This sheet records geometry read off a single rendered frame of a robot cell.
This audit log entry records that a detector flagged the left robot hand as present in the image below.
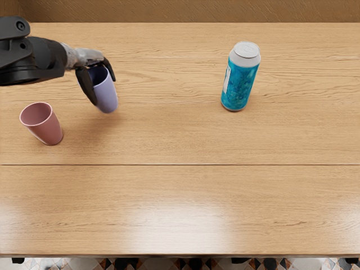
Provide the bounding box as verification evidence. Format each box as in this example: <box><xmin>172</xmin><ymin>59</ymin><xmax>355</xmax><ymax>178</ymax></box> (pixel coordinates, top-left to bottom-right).
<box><xmin>59</xmin><ymin>42</ymin><xmax>116</xmax><ymax>107</ymax></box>

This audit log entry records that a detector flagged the lavender cup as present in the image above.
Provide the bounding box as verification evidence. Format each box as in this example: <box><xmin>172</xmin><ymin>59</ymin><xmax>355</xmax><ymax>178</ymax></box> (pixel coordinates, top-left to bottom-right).
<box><xmin>78</xmin><ymin>65</ymin><xmax>119</xmax><ymax>114</ymax></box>

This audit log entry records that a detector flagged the pink cup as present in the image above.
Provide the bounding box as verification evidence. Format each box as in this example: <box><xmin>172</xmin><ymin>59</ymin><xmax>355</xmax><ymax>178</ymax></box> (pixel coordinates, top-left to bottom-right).
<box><xmin>19</xmin><ymin>101</ymin><xmax>64</xmax><ymax>146</ymax></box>

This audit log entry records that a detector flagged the blue drink can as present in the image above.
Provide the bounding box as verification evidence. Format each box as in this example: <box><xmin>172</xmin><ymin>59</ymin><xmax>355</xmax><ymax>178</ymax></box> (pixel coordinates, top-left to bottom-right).
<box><xmin>220</xmin><ymin>40</ymin><xmax>262</xmax><ymax>113</ymax></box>

